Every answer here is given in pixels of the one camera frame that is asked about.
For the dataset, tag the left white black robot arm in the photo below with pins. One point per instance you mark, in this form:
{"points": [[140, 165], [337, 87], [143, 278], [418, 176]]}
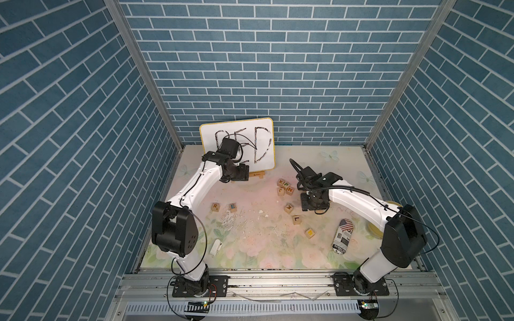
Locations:
{"points": [[161, 234]]}

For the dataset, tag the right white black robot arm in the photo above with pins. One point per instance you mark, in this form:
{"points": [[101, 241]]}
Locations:
{"points": [[403, 234]]}

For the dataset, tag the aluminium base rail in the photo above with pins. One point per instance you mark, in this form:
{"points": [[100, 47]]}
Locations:
{"points": [[281, 295]]}

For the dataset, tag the wooden block yellow letter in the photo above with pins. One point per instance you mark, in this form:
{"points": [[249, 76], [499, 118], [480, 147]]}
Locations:
{"points": [[310, 233]]}

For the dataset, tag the wooden block purple L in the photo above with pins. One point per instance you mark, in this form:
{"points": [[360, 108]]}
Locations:
{"points": [[296, 220]]}

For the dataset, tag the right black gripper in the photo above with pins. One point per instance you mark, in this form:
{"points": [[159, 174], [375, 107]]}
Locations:
{"points": [[320, 206]]}

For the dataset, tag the wooden block brown W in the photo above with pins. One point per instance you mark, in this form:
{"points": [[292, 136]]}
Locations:
{"points": [[289, 208]]}

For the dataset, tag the wooden whiteboard easel stand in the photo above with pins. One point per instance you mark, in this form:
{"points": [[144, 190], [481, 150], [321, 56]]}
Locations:
{"points": [[259, 174]]}

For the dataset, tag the white whiteboard reading RED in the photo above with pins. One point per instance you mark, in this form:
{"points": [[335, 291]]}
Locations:
{"points": [[256, 137]]}

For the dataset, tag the flag printed metal tin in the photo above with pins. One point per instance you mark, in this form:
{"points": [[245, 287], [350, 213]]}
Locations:
{"points": [[342, 237]]}

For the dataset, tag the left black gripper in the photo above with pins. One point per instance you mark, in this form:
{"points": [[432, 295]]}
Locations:
{"points": [[243, 172]]}

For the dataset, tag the small white eraser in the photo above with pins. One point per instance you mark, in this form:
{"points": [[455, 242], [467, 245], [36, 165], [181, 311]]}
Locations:
{"points": [[215, 248]]}

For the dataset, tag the wooden block red R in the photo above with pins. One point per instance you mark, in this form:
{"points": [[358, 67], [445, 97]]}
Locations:
{"points": [[215, 207]]}

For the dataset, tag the wooden block blue E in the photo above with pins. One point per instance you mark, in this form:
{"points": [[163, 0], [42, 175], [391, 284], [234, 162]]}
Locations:
{"points": [[233, 207]]}

